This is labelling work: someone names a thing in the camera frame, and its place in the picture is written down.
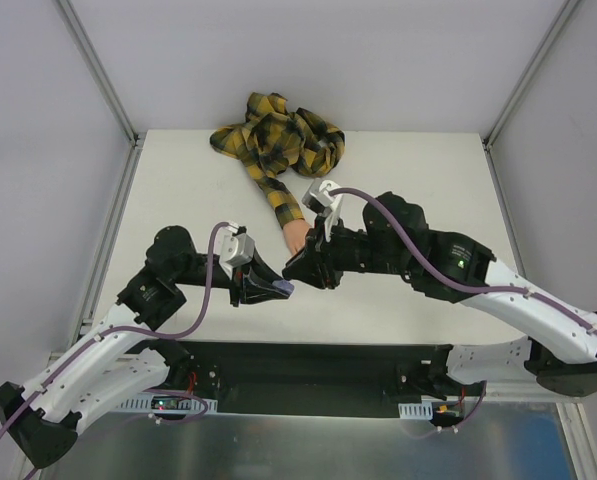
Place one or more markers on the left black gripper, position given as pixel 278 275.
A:
pixel 238 286

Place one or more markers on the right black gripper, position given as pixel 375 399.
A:
pixel 323 257

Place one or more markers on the purple nail polish bottle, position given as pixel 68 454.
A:
pixel 284 286

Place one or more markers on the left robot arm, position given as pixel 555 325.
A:
pixel 135 346

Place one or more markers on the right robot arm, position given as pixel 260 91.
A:
pixel 559 340

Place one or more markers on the mannequin hand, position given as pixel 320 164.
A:
pixel 294 233

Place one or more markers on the yellow plaid shirt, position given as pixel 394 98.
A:
pixel 272 140

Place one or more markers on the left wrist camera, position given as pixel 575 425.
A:
pixel 237 248

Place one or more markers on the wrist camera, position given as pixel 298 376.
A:
pixel 319 198
pixel 237 248

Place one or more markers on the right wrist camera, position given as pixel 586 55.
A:
pixel 319 198

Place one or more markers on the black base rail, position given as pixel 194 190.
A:
pixel 320 380

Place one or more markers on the left white cable duct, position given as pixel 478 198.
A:
pixel 153 403

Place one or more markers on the white cable duct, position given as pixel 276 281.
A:
pixel 153 403
pixel 430 409

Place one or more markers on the right white cable duct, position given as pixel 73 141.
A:
pixel 430 409

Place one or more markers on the right aluminium frame post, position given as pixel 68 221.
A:
pixel 546 45

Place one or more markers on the aluminium frame post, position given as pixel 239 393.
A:
pixel 88 52
pixel 546 45

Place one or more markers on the left aluminium frame post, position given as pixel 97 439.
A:
pixel 88 52

